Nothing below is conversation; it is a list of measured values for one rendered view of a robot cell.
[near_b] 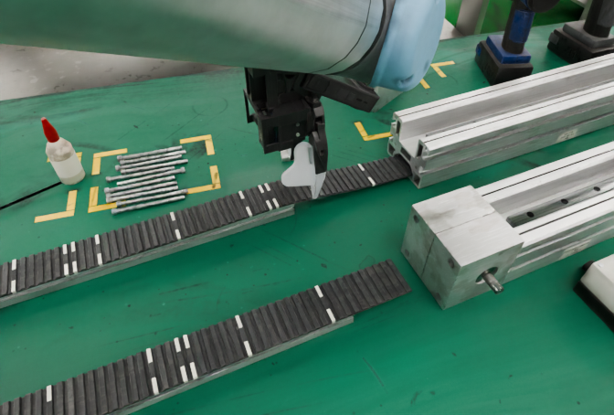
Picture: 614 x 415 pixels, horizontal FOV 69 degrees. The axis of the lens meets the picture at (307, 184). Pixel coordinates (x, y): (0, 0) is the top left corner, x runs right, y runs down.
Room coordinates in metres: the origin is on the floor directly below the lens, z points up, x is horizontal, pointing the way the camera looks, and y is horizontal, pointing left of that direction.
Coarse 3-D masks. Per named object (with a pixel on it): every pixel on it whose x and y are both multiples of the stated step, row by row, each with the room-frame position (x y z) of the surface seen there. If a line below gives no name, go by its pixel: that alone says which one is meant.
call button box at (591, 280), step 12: (588, 264) 0.34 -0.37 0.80; (600, 264) 0.31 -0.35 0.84; (612, 264) 0.31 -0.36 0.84; (588, 276) 0.31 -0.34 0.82; (600, 276) 0.30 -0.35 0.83; (612, 276) 0.29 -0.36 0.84; (576, 288) 0.31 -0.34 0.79; (588, 288) 0.30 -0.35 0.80; (600, 288) 0.29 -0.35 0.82; (612, 288) 0.28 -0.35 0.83; (588, 300) 0.29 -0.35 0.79; (600, 300) 0.28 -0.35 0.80; (612, 300) 0.27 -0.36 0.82; (600, 312) 0.27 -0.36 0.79; (612, 312) 0.27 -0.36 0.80; (612, 324) 0.26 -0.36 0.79
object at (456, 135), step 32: (576, 64) 0.73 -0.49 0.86; (608, 64) 0.73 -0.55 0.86; (480, 96) 0.63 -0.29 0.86; (512, 96) 0.65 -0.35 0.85; (544, 96) 0.68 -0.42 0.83; (576, 96) 0.63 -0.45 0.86; (608, 96) 0.63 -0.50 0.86; (416, 128) 0.57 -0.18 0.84; (448, 128) 0.58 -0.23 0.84; (480, 128) 0.54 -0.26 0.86; (512, 128) 0.55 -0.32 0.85; (544, 128) 0.58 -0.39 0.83; (576, 128) 0.62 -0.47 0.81; (416, 160) 0.51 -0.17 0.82; (448, 160) 0.51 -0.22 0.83; (480, 160) 0.54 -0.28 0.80
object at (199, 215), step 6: (198, 204) 0.43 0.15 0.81; (192, 210) 0.42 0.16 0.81; (198, 210) 0.42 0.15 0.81; (204, 210) 0.42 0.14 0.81; (192, 216) 0.41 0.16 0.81; (198, 216) 0.41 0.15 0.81; (204, 216) 0.41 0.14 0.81; (198, 222) 0.40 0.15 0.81; (204, 222) 0.40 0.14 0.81; (198, 228) 0.39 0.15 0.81; (204, 228) 0.39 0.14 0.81; (210, 228) 0.39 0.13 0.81
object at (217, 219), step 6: (204, 204) 0.43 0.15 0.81; (210, 204) 0.43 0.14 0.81; (216, 204) 0.43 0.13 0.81; (210, 210) 0.42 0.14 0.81; (216, 210) 0.42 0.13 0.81; (210, 216) 0.41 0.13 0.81; (216, 216) 0.41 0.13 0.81; (222, 216) 0.41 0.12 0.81; (210, 222) 0.40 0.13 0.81; (216, 222) 0.40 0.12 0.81; (222, 222) 0.40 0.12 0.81; (216, 228) 0.39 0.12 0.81
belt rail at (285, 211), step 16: (288, 208) 0.44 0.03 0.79; (240, 224) 0.41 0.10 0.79; (256, 224) 0.42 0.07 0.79; (192, 240) 0.38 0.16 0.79; (208, 240) 0.39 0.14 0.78; (144, 256) 0.36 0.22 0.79; (160, 256) 0.36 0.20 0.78; (80, 272) 0.32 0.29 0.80; (96, 272) 0.33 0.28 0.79; (32, 288) 0.30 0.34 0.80; (48, 288) 0.31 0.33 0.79; (0, 304) 0.29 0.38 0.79
